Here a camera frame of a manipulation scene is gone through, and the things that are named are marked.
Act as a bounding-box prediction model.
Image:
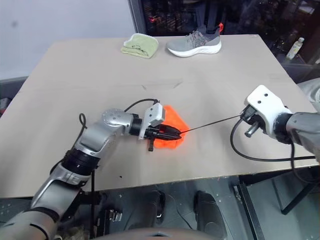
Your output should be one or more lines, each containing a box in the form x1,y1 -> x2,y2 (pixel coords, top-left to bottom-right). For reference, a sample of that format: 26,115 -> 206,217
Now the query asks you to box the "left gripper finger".
162,124 -> 187,137
156,133 -> 183,142

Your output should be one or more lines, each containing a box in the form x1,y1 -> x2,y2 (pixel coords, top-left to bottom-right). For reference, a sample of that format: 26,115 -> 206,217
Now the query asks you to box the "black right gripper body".
244,115 -> 266,138

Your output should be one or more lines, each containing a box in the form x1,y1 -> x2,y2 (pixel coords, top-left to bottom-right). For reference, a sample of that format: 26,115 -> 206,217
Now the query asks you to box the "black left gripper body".
144,124 -> 166,153

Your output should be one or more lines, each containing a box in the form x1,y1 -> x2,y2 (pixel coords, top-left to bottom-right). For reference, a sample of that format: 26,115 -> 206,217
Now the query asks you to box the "orange drawstring pouch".
152,104 -> 190,150

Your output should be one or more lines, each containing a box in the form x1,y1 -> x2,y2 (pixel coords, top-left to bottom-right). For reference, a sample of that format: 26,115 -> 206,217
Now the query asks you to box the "thin black cable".
181,114 -> 243,138

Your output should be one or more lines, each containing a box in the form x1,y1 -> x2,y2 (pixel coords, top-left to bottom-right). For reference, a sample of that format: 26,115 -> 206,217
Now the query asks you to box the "dark rounded shape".
194,190 -> 227,237
136,190 -> 166,226

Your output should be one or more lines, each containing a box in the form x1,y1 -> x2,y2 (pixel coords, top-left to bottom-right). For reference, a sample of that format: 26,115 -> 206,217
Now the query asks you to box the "clear plastic drink bottle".
286,37 -> 305,60

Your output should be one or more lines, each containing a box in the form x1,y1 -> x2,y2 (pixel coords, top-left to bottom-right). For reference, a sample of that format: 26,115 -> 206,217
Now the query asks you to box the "grey sneaker with white sole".
165,22 -> 223,58

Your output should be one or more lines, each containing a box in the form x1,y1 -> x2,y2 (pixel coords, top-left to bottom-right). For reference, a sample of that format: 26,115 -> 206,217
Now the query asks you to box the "folded green towel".
120,32 -> 159,60

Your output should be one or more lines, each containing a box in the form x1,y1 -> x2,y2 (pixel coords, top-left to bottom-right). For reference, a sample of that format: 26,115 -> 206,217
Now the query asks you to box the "small metal clasp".
109,209 -> 124,222

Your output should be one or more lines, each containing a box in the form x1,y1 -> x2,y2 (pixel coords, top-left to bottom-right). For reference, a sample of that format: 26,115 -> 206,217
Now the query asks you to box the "grey rounded robot torso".
99,226 -> 226,240

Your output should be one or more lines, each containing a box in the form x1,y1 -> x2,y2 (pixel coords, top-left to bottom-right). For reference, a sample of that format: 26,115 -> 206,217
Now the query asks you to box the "person's dark trouser leg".
205,0 -> 222,33

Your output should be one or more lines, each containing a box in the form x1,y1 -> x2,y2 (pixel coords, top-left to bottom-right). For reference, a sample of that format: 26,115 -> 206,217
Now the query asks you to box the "olive green cloth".
57,224 -> 87,240

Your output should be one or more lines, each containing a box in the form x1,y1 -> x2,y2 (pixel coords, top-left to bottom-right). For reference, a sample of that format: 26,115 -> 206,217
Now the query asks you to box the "dark storage rack with parts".
0,77 -> 27,119

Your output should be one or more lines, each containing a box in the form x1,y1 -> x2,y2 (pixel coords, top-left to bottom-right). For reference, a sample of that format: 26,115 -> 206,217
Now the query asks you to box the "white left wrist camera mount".
137,102 -> 166,140

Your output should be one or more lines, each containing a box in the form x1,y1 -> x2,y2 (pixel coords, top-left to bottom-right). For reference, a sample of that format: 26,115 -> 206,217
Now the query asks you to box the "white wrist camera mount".
243,84 -> 293,135
137,102 -> 166,140

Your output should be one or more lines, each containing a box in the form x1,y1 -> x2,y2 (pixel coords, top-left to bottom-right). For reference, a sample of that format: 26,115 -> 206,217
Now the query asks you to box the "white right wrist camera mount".
243,84 -> 293,135

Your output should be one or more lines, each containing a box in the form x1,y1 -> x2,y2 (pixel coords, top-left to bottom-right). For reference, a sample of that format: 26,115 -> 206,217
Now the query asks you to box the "black metal table frame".
233,172 -> 320,240

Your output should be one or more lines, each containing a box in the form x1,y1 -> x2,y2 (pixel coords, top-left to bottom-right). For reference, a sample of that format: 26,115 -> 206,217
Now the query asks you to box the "dark wire shelf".
146,0 -> 208,36

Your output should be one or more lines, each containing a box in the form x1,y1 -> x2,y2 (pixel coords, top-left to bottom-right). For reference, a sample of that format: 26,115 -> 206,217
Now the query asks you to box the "grey window post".
127,0 -> 148,36

